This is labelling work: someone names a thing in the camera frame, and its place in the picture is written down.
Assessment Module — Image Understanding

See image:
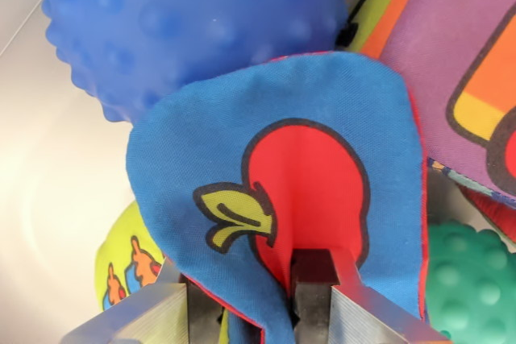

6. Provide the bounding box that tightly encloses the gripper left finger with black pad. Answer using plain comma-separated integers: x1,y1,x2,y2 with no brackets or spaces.
60,257,227,344

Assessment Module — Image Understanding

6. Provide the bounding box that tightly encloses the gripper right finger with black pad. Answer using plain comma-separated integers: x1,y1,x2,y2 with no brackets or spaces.
289,247,451,344

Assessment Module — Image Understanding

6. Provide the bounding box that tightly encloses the fabric cube with apple print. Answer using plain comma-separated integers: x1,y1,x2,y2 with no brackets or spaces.
94,50,428,344

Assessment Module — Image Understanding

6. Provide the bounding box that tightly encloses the teal bumpy rubber ball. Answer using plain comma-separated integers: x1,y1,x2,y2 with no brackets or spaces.
425,221,516,344

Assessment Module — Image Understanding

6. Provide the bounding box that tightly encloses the blue bumpy rubber ball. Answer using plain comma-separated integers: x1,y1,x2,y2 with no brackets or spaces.
40,0,350,123

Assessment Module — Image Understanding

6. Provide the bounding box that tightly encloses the purple cube with telephone print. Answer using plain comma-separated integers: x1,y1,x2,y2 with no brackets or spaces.
346,0,516,210

